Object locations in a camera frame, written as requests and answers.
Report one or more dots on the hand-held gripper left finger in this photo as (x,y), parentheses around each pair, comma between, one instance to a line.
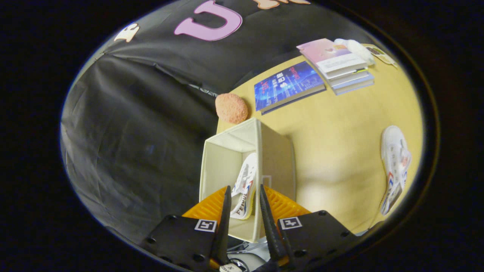
(223,230)

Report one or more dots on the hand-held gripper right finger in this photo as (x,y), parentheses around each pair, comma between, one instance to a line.
(270,226)

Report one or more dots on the white canvas shoe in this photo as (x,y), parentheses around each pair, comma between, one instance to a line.
(245,181)
(393,151)

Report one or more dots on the beige fabric storage box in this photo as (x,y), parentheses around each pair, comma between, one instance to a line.
(276,158)

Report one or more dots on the pink textured ball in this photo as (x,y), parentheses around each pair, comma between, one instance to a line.
(231,108)

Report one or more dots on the black backdrop cloth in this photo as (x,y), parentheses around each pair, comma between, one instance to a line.
(132,132)

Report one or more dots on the pale blue cover book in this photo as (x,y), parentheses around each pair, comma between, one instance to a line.
(357,87)

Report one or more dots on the white cover book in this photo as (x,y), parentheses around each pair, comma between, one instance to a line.
(353,79)

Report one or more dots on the pink cover book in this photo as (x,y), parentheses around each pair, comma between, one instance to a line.
(325,53)

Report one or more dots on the white plush lump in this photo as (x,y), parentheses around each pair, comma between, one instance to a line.
(359,49)

